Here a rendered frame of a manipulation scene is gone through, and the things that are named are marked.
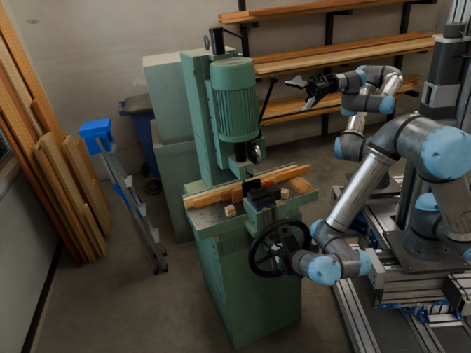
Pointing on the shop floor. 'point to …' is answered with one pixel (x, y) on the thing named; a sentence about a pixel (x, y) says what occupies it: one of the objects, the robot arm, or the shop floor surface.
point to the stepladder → (123, 187)
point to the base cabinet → (249, 293)
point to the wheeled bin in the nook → (141, 118)
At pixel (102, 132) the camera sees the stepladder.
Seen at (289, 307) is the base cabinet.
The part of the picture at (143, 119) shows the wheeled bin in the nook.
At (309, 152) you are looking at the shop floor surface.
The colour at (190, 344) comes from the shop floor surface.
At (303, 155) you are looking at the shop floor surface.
